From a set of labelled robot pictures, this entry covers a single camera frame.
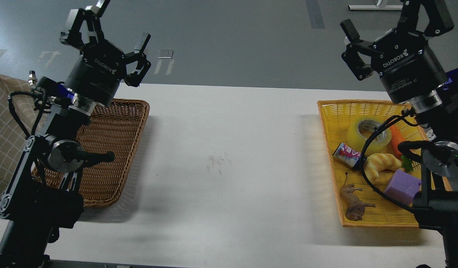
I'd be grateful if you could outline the yellow tape roll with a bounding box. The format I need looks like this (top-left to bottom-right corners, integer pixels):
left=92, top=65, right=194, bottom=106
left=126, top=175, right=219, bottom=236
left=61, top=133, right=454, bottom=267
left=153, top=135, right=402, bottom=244
left=346, top=115, right=391, bottom=156

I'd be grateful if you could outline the brown wicker basket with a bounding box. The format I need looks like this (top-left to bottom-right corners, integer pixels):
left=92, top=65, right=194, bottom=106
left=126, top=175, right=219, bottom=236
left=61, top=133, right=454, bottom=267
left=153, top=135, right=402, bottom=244
left=32, top=98, right=150, bottom=208

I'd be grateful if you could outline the white stand base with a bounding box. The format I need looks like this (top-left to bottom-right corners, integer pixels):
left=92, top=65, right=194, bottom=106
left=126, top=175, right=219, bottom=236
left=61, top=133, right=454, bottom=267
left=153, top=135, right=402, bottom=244
left=347, top=0, right=403, bottom=11

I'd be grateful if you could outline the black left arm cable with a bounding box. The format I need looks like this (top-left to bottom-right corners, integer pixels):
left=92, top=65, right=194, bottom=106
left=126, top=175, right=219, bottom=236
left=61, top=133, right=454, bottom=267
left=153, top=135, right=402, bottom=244
left=7, top=91, right=47, bottom=140

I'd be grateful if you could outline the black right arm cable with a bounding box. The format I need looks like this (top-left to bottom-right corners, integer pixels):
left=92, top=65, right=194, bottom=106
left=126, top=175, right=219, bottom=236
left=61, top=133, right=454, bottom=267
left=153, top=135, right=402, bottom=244
left=359, top=108, right=430, bottom=213

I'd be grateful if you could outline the brown toy lion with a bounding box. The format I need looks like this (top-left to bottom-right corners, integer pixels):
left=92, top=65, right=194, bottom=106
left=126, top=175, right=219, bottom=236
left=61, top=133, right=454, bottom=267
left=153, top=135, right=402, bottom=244
left=340, top=172, right=376, bottom=221

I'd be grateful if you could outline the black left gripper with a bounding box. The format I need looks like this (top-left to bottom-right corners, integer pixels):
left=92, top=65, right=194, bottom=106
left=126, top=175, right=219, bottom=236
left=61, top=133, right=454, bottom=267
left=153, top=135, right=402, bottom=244
left=60, top=0, right=152, bottom=108

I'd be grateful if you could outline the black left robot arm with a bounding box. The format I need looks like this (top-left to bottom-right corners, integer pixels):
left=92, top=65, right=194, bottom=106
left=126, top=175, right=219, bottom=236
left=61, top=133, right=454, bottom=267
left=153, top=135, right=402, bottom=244
left=0, top=0, right=151, bottom=268

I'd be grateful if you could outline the beige checkered cloth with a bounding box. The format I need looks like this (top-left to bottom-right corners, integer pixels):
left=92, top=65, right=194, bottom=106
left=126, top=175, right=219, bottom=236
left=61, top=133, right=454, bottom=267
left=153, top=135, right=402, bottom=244
left=0, top=74, right=30, bottom=199

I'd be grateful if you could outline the small drink can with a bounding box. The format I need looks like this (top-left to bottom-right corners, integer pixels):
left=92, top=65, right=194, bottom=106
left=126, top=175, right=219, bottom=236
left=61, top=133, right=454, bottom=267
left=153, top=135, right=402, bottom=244
left=332, top=143, right=362, bottom=170

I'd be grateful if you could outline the yellow plastic basket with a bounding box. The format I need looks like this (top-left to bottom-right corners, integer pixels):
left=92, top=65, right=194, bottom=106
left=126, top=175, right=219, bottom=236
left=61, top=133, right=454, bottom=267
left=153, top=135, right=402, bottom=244
left=317, top=99, right=453, bottom=228

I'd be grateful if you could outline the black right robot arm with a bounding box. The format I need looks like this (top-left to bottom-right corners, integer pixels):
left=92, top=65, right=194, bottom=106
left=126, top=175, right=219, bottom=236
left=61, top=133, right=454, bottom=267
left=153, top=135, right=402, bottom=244
left=341, top=0, right=458, bottom=268

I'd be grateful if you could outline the toy croissant bread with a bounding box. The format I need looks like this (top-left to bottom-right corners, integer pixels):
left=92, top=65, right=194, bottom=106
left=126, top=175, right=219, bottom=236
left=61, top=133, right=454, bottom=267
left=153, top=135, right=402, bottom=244
left=363, top=153, right=401, bottom=185

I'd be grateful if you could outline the orange toy carrot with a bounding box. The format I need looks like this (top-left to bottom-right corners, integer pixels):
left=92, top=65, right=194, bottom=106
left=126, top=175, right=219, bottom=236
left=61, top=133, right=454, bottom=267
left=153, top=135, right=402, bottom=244
left=389, top=124, right=413, bottom=173

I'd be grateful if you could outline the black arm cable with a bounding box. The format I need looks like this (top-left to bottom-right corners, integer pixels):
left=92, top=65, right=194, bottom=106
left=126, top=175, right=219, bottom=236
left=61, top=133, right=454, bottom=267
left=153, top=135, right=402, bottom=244
left=7, top=91, right=47, bottom=140
left=359, top=108, right=430, bottom=213

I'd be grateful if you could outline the purple foam block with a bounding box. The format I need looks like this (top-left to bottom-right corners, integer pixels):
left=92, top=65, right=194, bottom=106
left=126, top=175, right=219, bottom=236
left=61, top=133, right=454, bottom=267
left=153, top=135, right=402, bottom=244
left=384, top=169, right=422, bottom=205

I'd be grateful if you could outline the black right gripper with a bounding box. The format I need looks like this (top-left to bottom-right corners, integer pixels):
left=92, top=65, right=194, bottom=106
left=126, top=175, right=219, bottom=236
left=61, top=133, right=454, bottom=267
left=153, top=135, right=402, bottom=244
left=340, top=0, right=454, bottom=105

